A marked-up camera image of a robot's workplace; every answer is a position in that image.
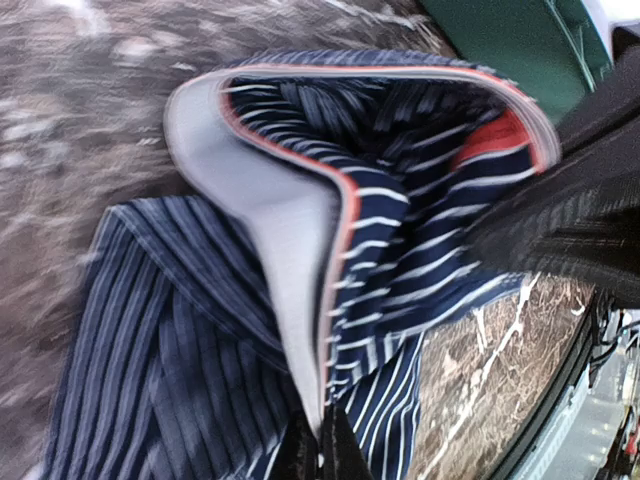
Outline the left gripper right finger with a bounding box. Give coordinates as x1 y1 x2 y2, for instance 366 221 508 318
320 405 373 480

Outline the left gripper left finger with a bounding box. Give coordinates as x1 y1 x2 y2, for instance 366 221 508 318
287 412 318 480

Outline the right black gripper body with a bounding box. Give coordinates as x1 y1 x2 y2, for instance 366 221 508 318
469 24 639 305

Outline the navy striped underwear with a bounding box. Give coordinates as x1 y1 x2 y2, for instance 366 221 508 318
43 50 560 479

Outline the green divided organizer tray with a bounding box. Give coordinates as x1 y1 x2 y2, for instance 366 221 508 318
423 0 613 124

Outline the white slotted cable duct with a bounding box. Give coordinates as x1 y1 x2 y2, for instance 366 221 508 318
512 356 636 479

